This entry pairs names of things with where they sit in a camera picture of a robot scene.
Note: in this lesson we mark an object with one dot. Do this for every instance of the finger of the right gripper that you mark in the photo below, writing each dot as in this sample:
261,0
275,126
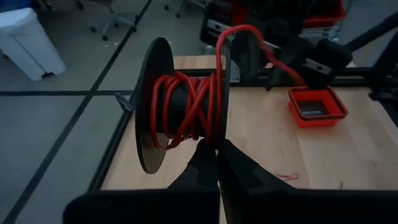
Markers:
292,56
247,56

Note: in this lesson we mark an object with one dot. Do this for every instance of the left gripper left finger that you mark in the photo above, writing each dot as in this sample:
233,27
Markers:
202,171

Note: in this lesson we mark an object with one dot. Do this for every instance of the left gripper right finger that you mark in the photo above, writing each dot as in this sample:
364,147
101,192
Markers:
242,174

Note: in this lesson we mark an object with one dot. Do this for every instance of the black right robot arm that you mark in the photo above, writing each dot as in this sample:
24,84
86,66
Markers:
384,62

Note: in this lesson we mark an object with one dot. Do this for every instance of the red plastic crate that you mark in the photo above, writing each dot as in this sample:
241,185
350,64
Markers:
326,21

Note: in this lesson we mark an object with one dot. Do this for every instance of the red tray with dark base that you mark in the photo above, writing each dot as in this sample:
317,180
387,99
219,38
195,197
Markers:
314,121

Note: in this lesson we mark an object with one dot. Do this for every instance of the white plastic object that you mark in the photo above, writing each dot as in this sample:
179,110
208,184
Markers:
28,43

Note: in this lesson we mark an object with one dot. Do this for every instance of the black aluminium table frame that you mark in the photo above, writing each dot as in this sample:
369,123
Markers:
105,149

